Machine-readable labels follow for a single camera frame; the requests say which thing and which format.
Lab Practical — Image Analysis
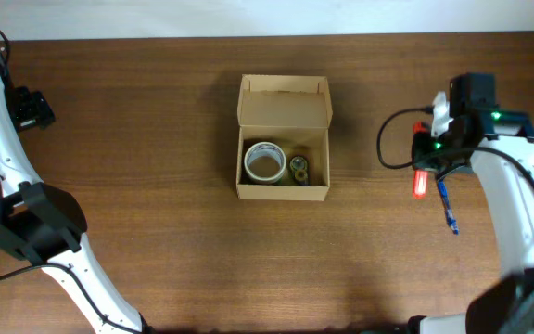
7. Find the white masking tape roll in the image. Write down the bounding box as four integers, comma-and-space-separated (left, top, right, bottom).
243, 141, 286, 185

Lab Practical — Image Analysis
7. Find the orange utility knife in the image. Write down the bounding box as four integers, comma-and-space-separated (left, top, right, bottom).
411, 122, 430, 199

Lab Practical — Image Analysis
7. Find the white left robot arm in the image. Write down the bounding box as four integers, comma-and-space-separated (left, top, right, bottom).
0, 30, 153, 333

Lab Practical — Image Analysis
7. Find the blue ballpoint pen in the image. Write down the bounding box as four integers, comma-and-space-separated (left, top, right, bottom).
437, 179, 460, 235

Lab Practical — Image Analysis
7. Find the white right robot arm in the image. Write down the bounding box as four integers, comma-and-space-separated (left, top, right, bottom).
409, 73, 534, 333

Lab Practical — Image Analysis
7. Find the yellow black correction tape dispenser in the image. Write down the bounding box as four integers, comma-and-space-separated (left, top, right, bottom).
288, 155, 310, 186

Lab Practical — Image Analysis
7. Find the cardboard box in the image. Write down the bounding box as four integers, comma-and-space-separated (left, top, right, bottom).
235, 74, 333, 201

